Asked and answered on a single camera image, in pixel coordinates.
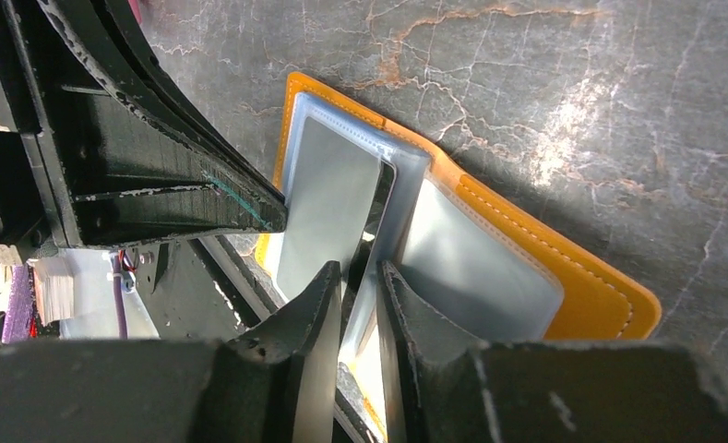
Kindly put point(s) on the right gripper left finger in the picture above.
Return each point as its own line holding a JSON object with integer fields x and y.
{"x": 274, "y": 383}

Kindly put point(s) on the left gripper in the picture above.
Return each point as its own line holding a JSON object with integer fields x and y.
{"x": 98, "y": 145}

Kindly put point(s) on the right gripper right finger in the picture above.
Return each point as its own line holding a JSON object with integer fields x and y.
{"x": 442, "y": 384}

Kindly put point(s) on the yellow leather card holder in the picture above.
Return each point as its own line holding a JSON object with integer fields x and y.
{"x": 488, "y": 266}

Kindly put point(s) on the pink cylindrical toy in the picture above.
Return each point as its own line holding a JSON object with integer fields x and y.
{"x": 138, "y": 8}

